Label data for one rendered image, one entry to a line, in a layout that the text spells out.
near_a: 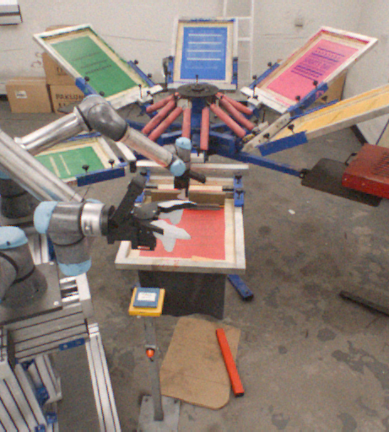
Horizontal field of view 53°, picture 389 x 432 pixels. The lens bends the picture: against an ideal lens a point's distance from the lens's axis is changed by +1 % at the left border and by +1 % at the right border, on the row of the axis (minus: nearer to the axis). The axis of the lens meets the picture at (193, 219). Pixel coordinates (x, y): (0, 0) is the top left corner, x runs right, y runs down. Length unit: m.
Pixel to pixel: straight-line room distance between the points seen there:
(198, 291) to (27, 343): 0.89
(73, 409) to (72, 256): 1.45
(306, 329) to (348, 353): 0.29
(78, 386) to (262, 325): 1.25
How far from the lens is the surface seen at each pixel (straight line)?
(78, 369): 2.42
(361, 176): 2.32
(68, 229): 0.89
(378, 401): 2.69
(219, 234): 1.95
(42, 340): 1.45
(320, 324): 2.91
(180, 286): 1.96
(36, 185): 1.02
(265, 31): 6.11
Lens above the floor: 2.17
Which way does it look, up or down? 36 degrees down
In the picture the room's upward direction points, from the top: straight up
